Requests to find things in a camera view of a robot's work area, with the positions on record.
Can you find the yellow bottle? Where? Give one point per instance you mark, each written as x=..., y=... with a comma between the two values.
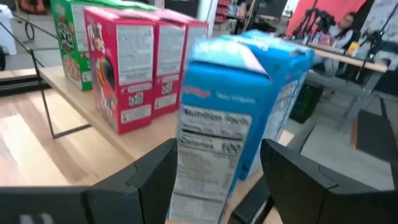
x=353, y=49

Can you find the pink panel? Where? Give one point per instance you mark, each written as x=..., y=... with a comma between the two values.
x=342, y=6

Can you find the red Froot Loops cereal box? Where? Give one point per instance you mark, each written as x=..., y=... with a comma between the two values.
x=130, y=62
x=169, y=56
x=196, y=34

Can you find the black storage crate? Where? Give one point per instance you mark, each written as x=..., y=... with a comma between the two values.
x=306, y=102

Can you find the wooden shelf with black frame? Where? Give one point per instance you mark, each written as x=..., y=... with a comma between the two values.
x=155, y=130

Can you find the wooden top grey table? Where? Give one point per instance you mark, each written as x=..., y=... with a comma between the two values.
x=367, y=63

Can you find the white column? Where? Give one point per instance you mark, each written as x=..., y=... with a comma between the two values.
x=206, y=12

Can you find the black idle robot arm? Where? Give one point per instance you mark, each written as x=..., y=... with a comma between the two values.
x=374, y=39
x=323, y=20

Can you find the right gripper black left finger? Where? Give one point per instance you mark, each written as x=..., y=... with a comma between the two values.
x=93, y=205

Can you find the person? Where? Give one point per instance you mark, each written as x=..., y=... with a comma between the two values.
x=342, y=34

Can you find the white patterned panel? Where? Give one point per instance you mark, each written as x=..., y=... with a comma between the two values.
x=373, y=12

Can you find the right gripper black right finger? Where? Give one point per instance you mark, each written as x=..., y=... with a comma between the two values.
x=326, y=199

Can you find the black monitor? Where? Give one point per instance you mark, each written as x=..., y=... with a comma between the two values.
x=270, y=7

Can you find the blue Rice Krispies cereal box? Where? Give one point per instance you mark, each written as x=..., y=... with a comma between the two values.
x=217, y=93
x=289, y=68

